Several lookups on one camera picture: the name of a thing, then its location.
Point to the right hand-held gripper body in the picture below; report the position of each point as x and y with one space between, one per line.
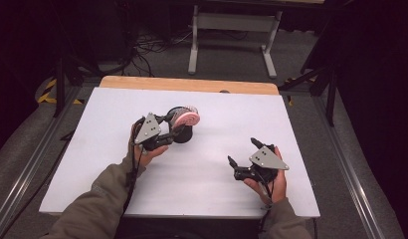
266 160

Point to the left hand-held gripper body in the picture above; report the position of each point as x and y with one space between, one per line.
148 130

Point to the black mesh pen cup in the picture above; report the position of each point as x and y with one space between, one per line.
184 136

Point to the pink hairbrush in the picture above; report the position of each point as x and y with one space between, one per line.
189 119

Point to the person's left hand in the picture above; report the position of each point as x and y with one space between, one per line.
146 157

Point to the person's right hand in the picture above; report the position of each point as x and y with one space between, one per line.
277 190

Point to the white table board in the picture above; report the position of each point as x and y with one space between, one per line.
205 186

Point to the wooden table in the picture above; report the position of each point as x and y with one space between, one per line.
178 84

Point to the dark round table grommet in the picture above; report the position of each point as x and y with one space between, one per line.
224 91

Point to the person's dark clothing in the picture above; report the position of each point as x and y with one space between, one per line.
192 229

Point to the black metal stand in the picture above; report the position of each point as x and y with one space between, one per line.
61 86
330 96

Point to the yellow black hazard tape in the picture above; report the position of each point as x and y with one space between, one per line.
46 96

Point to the aluminium floor rail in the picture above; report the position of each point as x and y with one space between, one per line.
351 172
33 162

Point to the grey metal desk frame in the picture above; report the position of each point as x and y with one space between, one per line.
232 22

